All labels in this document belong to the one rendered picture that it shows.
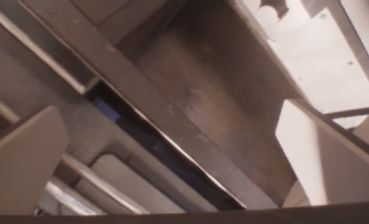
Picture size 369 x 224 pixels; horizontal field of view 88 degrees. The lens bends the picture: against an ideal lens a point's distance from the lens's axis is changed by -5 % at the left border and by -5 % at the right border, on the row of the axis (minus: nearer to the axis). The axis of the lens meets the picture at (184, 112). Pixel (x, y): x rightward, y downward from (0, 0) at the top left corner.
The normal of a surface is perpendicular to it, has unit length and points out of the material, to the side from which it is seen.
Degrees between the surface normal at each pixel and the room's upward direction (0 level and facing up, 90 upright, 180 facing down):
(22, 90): 90
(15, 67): 90
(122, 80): 90
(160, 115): 90
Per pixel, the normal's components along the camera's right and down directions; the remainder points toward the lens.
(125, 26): 0.51, -0.15
